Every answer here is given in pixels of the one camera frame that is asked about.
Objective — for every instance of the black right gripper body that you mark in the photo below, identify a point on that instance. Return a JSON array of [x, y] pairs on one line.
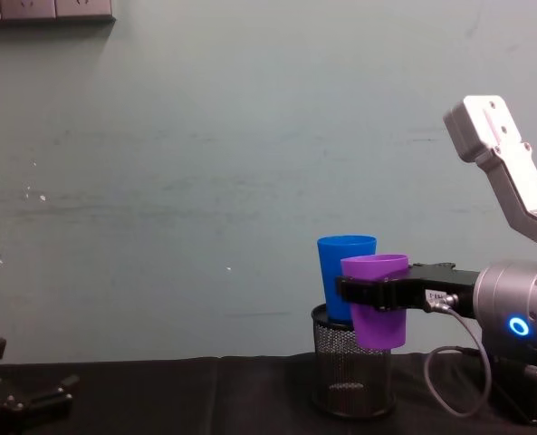
[[444, 285]]

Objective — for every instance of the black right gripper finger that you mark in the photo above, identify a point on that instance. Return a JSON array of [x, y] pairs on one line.
[[433, 266], [361, 290]]

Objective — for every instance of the purple plastic cup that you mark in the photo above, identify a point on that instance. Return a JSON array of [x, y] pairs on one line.
[[379, 328]]

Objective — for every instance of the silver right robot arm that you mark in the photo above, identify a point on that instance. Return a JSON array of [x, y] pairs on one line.
[[508, 294]]

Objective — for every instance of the blue plastic cup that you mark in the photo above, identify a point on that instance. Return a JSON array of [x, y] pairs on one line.
[[336, 272]]

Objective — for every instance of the black mesh pen holder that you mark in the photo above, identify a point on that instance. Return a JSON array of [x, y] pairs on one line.
[[349, 376]]

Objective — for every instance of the black table cloth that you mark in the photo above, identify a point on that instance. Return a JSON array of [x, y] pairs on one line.
[[204, 394]]

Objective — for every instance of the grey wall socket plate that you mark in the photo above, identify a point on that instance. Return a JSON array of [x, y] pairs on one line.
[[28, 8], [83, 7]]

